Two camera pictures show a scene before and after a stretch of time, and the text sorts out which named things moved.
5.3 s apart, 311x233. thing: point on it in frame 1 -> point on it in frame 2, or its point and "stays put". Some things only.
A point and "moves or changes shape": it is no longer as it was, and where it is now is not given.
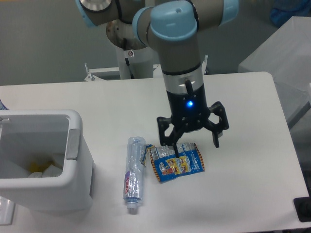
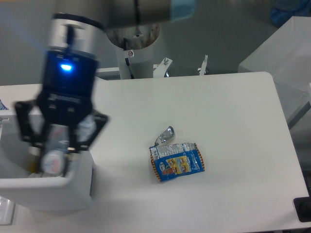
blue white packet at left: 2,106 stays put
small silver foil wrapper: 144,152 moves or changes shape
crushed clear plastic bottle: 133,174 -> 53,157
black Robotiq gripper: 189,111 -> 69,87
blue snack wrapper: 168,167 stays put
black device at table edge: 302,206 stays put
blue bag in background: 282,10 stays put
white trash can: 47,162 stays put
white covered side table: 286,57 stays put
